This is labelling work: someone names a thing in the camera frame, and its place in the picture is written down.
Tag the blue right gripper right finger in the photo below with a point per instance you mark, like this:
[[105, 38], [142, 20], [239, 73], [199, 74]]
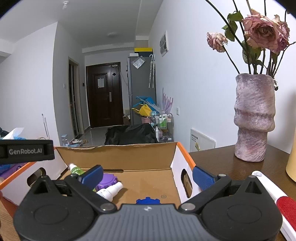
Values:
[[203, 178]]

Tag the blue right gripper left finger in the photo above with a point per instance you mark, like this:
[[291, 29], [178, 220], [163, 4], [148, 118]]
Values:
[[92, 177]]

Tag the purple ridged jar lid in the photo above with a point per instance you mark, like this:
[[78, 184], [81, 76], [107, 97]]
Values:
[[107, 180]]

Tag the white spray bottle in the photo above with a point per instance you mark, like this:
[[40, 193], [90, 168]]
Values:
[[110, 192]]

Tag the blue ridged jar lid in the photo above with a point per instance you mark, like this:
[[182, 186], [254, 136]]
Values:
[[148, 201]]

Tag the red white lint brush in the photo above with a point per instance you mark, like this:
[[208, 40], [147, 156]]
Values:
[[285, 204]]

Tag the green white bottle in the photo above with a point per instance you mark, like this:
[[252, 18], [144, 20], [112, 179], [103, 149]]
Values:
[[75, 169]]

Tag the purple tissue pack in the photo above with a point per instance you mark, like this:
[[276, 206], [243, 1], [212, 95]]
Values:
[[7, 169]]

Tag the blue tissue pack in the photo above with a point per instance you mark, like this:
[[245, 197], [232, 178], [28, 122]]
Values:
[[14, 134]]

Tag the pet water feeder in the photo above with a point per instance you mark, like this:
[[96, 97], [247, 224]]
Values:
[[74, 143]]

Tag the orange white cardboard box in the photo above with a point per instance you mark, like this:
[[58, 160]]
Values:
[[145, 170]]

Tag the black bag on chair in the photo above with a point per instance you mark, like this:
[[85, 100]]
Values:
[[129, 135]]

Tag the metal trolley with bottles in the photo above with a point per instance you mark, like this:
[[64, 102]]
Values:
[[163, 125]]

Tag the cream thermos jug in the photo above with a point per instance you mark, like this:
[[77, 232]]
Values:
[[291, 164]]

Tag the yellow blue bags pile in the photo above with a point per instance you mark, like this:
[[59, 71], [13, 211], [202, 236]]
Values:
[[145, 106]]

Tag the textured pink ceramic vase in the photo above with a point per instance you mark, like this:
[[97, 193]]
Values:
[[254, 115]]

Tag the dark entrance door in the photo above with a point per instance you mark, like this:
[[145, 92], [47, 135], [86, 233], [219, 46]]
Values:
[[104, 95]]

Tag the grey refrigerator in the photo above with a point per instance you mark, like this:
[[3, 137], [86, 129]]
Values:
[[138, 73]]

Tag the white electrical panel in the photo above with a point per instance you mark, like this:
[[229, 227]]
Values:
[[163, 44]]

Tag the yellow box on refrigerator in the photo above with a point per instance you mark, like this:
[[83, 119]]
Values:
[[144, 49]]

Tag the dried pink rose bouquet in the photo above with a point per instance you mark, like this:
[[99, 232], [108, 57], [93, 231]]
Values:
[[263, 41]]

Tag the white board against wall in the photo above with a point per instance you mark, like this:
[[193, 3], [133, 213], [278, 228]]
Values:
[[200, 142]]

